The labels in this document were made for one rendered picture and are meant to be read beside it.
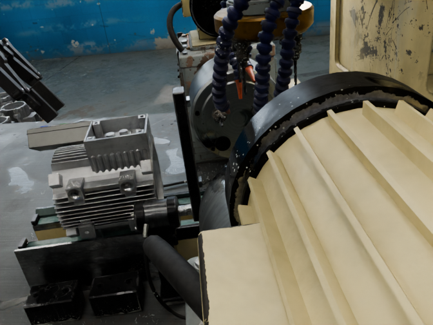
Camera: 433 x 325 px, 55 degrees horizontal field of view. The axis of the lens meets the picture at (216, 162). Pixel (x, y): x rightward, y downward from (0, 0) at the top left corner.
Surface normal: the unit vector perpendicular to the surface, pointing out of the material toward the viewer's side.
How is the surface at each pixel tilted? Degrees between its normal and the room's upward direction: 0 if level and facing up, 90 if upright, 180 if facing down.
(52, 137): 58
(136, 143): 90
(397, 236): 23
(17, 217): 0
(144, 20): 90
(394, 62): 90
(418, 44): 90
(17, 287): 0
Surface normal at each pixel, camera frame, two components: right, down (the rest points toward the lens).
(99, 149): 0.11, 0.47
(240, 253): -0.11, -0.87
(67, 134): 0.01, -0.07
